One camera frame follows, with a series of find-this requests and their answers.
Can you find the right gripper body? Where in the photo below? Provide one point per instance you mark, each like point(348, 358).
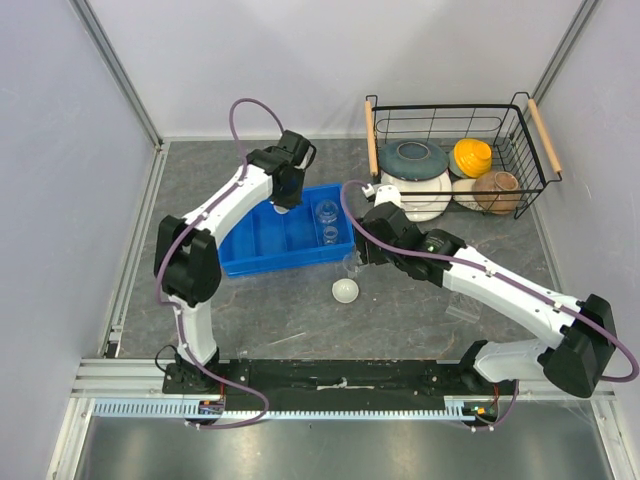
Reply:
point(380, 257)

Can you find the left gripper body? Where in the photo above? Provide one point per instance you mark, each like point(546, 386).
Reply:
point(292, 196)

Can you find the small white crucible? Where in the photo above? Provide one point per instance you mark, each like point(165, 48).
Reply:
point(280, 209)

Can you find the small glass beaker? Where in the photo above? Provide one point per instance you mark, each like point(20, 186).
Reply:
point(353, 265)

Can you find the small glass bottle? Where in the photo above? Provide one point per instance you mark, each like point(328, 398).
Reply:
point(330, 235)

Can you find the round glass flask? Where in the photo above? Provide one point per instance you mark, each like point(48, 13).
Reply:
point(327, 212)

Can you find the blue plastic divided bin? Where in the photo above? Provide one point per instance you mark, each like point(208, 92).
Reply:
point(265, 240)

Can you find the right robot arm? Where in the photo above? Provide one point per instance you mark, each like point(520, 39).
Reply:
point(568, 348)

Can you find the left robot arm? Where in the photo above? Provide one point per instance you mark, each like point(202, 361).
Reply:
point(187, 266)

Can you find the white ceramic plate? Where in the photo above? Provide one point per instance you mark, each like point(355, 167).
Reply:
point(422, 200)

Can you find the dark teal ceramic bowl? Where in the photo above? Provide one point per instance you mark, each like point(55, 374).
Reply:
point(413, 159)

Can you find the speckled white bowl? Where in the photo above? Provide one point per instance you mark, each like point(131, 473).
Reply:
point(463, 194)

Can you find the yellow ribbed bowl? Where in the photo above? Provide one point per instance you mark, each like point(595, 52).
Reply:
point(470, 158)

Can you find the clear acrylic tube rack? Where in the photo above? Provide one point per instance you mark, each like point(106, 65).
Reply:
point(464, 307)

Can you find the brown clay cup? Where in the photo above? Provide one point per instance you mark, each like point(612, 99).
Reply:
point(497, 192)

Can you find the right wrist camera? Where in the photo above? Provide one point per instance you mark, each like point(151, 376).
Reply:
point(382, 193)

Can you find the black wire basket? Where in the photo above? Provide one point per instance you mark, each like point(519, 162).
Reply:
point(496, 158)

